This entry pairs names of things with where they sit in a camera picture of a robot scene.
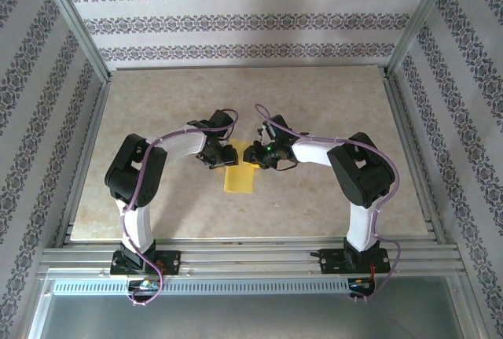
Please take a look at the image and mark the yellow paper sheet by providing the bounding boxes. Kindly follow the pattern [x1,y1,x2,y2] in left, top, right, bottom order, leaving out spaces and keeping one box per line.
[222,138,256,195]

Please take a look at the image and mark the grey metal sheet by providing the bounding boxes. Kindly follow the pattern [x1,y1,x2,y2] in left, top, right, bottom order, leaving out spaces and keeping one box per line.
[27,275,479,339]

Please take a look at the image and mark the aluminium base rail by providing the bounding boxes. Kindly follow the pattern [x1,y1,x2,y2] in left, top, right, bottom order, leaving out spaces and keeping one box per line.
[37,239,467,279]

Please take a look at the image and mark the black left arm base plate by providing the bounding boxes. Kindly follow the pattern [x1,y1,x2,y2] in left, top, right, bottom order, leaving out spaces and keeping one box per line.
[110,250,182,277]

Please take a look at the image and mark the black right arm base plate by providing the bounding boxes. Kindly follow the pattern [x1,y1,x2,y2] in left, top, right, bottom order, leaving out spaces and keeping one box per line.
[318,248,391,276]

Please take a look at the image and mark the grey slotted cable duct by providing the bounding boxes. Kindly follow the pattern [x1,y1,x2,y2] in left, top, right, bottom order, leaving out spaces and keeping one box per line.
[52,278,378,296]

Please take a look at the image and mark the aluminium side rail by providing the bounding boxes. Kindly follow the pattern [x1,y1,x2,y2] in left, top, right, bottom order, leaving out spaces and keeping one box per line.
[383,75,449,245]
[53,79,113,249]

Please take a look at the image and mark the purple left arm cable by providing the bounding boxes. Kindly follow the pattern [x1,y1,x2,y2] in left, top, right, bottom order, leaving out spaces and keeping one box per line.
[120,109,240,308]

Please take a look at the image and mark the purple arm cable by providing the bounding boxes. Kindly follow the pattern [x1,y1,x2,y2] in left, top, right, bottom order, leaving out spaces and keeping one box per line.
[254,103,402,304]
[120,109,240,308]

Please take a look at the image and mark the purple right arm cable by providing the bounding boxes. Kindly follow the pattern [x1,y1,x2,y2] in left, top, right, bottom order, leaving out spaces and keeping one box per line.
[254,103,402,304]

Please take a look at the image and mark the aluminium frame post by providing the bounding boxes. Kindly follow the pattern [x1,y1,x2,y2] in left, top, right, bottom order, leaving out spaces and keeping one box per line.
[33,0,114,85]
[384,0,461,80]

